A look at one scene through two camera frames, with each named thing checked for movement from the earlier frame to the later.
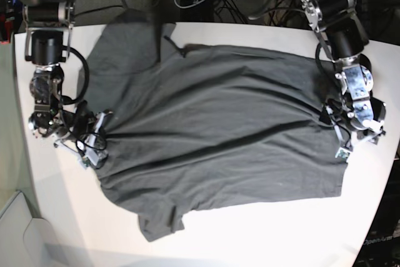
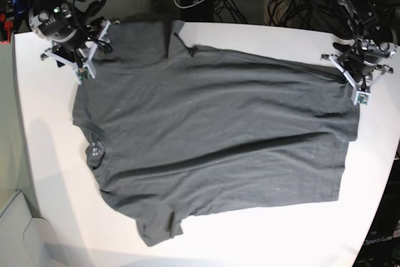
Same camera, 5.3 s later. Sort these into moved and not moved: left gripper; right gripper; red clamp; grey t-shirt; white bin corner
Moved: left gripper; right gripper
Not moved: red clamp; grey t-shirt; white bin corner
